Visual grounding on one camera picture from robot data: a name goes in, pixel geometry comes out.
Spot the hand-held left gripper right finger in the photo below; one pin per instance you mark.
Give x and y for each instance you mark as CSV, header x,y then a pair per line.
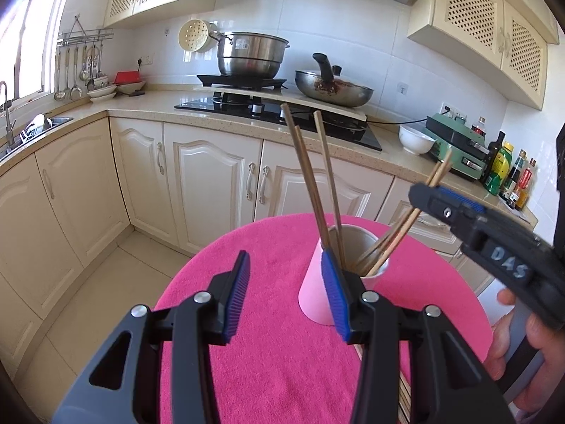
x,y
337,300

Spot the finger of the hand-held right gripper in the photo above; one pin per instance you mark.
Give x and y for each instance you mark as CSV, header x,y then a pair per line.
x,y
432,205
463,199

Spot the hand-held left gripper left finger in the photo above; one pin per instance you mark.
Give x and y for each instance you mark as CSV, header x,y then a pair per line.
x,y
236,304

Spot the pink cup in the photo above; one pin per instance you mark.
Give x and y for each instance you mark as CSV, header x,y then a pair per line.
x,y
314,289

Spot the long brown chopstick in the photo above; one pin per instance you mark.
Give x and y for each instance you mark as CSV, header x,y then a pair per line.
x,y
445,161
399,229

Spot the row of hanging steel utensils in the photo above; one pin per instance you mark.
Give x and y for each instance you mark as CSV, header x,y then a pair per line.
x,y
76,92

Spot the person's right hand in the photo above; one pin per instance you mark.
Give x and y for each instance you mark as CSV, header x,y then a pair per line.
x,y
547,371

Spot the yellow-green bottle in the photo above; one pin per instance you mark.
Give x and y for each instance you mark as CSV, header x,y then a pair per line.
x,y
501,170

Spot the dark olive oil bottle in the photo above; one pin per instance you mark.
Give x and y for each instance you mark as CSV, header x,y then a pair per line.
x,y
493,159

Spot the dark soy sauce bottle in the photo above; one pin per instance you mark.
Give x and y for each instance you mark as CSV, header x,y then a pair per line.
x,y
514,176

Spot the green electric grill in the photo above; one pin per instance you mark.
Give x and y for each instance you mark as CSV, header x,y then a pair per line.
x,y
454,141

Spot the red-label sauce bottle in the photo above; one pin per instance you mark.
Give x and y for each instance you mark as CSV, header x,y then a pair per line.
x,y
525,185

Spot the red bottle with white cap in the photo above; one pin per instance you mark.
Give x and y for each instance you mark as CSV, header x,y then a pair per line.
x,y
479,130

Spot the pink tablecloth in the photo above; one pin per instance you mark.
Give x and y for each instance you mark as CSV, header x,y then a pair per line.
x,y
273,384

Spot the beige board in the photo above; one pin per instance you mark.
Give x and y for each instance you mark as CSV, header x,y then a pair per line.
x,y
282,96

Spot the black glass gas hob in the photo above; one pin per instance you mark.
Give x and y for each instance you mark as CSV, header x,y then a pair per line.
x,y
207,106

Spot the beige stone countertop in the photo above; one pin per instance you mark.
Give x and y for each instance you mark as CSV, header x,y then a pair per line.
x,y
154,101

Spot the black induction cooker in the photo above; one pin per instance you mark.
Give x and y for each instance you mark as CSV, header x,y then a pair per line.
x,y
220,81

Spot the stainless steel stockpot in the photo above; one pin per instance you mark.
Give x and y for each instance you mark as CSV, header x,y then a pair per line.
x,y
251,55

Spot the shallow white bowl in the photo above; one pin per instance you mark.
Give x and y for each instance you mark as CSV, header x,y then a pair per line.
x,y
132,88

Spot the stack of white bowls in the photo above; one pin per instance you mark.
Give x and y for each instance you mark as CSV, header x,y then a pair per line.
x,y
102,92

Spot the white plate in dish rack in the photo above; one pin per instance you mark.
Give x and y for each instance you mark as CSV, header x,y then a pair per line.
x,y
37,123

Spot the stainless steel sink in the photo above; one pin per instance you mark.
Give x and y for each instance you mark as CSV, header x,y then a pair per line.
x,y
17,146

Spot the cream perforated steamer plate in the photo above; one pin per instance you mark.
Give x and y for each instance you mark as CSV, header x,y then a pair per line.
x,y
194,35

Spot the steel faucet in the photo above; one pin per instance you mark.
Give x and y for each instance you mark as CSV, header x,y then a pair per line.
x,y
6,115

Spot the window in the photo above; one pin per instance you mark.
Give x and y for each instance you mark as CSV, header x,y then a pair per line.
x,y
31,44

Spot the white wall socket with plug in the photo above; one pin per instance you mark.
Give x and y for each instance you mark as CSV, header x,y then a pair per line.
x,y
454,112

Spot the metal wall utensil rack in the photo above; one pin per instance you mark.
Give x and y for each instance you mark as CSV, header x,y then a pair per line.
x,y
88,35

